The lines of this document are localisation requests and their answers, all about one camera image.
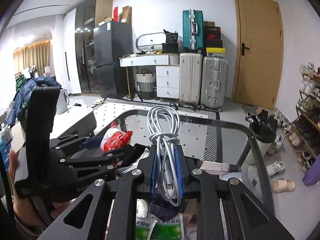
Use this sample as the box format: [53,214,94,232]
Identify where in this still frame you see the silver suitcase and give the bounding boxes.
[201,56,229,111]

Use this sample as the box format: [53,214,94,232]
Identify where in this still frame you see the woven laundry basket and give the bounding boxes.
[136,69,156,100]

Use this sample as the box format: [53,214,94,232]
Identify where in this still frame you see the black stacked boxes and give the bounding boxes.
[204,21,226,57]

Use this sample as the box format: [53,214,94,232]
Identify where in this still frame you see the person's left hand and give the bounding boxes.
[7,148,73,227]

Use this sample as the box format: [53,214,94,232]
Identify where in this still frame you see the teal suitcase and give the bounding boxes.
[182,9,204,50]

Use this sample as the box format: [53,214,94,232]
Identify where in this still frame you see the white drawer desk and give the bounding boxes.
[119,54,180,100]

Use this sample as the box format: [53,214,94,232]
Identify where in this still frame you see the beige slipper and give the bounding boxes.
[272,179,296,194]

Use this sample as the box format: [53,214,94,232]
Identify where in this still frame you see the wooden door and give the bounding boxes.
[232,0,284,109]

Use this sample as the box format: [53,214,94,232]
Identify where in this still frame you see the dark grey refrigerator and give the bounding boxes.
[93,21,133,98]

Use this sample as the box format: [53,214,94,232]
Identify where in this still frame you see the white grey cable bundle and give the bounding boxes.
[146,105,182,208]

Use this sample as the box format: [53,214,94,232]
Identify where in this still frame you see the wooden shoe rack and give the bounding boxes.
[287,62,319,173]

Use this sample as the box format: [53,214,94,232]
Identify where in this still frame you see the blue puffer jacket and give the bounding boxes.
[7,76,61,127]

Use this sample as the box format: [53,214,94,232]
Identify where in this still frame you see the white electric kettle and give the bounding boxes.
[56,89,70,115]

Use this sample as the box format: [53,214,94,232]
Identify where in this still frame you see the beige suitcase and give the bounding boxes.
[179,53,203,104]

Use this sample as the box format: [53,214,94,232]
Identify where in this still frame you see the purple fabric bag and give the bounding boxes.
[302,157,320,186]

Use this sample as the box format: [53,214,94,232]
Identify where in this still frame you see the white sneaker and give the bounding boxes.
[266,161,285,178]

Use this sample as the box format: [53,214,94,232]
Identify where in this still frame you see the green medicine sachet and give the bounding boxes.
[135,216,185,240]

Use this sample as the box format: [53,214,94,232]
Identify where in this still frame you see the red snack packet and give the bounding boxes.
[100,121,133,152]

